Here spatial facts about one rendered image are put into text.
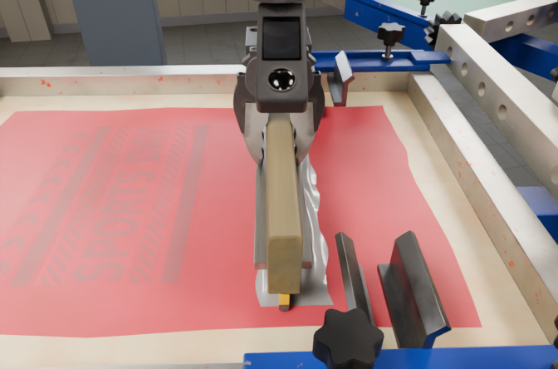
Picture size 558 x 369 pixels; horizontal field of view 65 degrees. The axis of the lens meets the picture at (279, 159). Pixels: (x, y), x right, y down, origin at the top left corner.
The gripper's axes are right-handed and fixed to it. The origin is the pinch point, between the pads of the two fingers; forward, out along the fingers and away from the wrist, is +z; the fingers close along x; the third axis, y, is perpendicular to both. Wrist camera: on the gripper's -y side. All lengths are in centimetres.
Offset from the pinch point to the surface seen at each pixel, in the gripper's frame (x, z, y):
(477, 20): -39, -5, 38
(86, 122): 29.6, 4.4, 17.3
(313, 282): -2.9, 4.4, -14.9
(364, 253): -8.8, 5.0, -10.8
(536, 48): -61, 6, 51
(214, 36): 43, 93, 314
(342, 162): -8.9, 4.6, 5.6
